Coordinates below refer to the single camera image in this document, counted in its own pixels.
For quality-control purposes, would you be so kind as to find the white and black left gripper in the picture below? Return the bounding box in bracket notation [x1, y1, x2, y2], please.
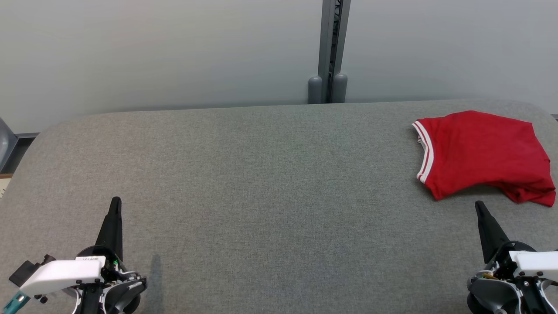
[20, 196, 127, 297]

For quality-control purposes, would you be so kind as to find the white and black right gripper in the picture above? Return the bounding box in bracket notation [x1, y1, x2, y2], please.
[474, 201, 558, 282]

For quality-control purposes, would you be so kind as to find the red shirt with white sleeves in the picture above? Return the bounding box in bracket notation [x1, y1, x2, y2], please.
[412, 110, 551, 202]

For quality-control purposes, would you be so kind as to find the grey metal desk leg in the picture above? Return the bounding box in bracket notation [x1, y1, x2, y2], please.
[0, 117, 18, 173]

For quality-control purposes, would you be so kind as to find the teal left camera cable plug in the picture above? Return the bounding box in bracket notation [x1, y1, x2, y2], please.
[2, 291, 31, 311]

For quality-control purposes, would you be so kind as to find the grey cylindrical post foot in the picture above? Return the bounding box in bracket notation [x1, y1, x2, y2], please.
[308, 76, 323, 104]
[333, 73, 348, 103]

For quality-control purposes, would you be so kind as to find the grey metal partition post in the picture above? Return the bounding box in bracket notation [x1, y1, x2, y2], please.
[317, 0, 352, 104]

